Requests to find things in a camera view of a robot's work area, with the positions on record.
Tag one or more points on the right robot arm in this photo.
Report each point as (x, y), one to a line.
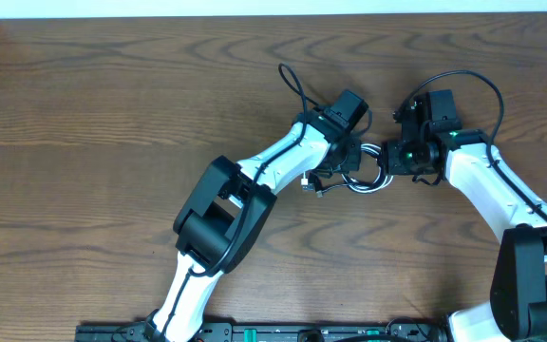
(516, 309)

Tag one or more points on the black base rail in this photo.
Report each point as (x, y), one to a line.
(403, 329)

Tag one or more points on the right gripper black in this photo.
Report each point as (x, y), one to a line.
(391, 150)

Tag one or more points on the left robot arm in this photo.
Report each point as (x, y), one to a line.
(219, 223)

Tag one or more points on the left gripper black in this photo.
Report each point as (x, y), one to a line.
(353, 165)

